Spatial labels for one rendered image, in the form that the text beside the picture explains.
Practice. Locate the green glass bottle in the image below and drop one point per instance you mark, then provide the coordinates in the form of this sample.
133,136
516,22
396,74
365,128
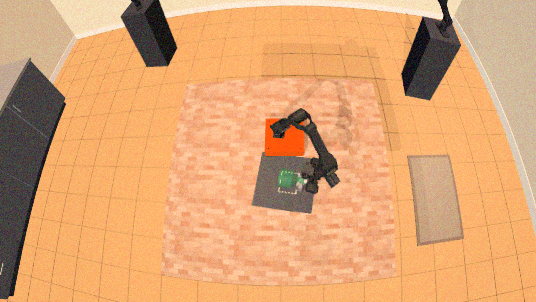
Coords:
288,178

